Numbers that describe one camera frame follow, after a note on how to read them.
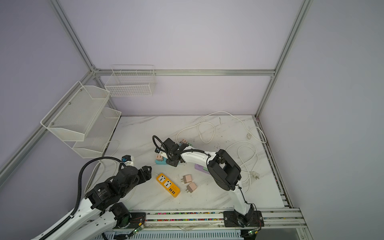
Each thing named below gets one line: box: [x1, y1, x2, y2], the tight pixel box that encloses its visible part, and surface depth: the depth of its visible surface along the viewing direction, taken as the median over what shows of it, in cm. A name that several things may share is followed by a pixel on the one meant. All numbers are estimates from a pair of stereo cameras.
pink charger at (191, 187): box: [185, 182, 197, 193], surface depth 85 cm
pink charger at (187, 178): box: [180, 174, 192, 184], surface depth 88 cm
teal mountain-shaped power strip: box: [155, 157, 167, 165], surface depth 94 cm
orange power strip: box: [156, 173, 181, 198], surface depth 85 cm
